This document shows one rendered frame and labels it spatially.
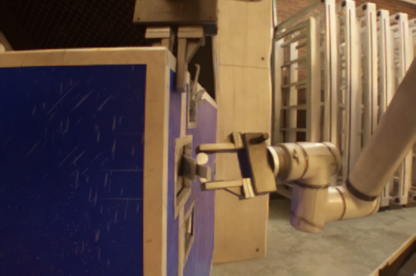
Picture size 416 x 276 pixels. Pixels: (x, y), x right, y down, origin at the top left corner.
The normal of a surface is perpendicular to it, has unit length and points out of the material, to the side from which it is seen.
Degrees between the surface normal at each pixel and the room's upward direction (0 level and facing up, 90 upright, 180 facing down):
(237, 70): 90
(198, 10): 80
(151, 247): 90
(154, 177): 90
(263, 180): 66
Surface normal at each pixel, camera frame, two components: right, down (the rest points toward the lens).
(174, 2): -0.08, -0.18
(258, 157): 0.37, -0.41
